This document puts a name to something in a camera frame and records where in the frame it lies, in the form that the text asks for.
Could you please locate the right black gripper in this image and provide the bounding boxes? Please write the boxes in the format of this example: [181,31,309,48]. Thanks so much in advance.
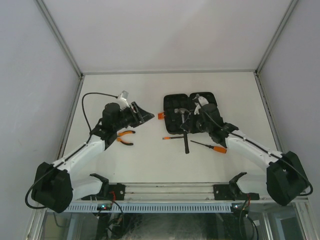
[182,109,213,134]

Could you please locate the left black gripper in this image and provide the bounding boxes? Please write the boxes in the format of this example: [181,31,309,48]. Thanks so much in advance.
[113,102,154,132]

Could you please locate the black handle claw hammer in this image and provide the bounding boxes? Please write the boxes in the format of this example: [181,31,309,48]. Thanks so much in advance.
[173,107,191,155]

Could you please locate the black plastic tool case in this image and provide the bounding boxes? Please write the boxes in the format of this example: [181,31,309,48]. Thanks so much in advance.
[157,92,218,135]

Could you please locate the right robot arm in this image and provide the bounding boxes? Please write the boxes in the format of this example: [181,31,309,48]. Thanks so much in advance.
[181,103,314,206]

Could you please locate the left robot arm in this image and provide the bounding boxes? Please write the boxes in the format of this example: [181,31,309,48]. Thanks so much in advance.
[25,102,154,213]

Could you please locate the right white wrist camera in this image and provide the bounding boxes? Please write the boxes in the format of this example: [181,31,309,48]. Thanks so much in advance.
[193,93,209,115]

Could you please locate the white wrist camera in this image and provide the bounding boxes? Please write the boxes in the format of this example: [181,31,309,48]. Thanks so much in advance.
[193,93,209,115]
[116,90,130,110]

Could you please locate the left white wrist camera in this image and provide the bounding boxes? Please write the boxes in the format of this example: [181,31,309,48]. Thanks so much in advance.
[116,90,130,110]

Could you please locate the orange handle needle-nose pliers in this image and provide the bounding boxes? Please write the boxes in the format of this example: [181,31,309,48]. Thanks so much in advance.
[116,130,136,146]

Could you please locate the orange handle screwdriver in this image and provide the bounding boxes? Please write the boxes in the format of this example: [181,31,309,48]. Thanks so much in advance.
[191,140,227,154]

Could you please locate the left camera black cable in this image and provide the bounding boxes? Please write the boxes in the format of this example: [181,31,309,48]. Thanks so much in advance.
[81,92,120,133]

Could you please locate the camera black cable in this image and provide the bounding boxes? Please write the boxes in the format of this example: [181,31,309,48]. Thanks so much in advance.
[202,111,314,196]
[81,92,120,133]

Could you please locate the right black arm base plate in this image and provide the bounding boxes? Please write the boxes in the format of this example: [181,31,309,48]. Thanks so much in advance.
[213,172,260,201]

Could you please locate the aluminium front rail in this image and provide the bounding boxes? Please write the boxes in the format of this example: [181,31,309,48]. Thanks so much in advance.
[69,181,309,203]

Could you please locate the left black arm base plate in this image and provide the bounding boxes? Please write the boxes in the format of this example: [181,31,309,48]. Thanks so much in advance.
[81,173,126,201]

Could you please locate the blue slotted cable duct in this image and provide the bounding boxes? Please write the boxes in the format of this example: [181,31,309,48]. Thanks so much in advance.
[65,202,233,214]

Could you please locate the right camera black cable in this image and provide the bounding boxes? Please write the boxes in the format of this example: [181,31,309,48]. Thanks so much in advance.
[202,111,314,196]

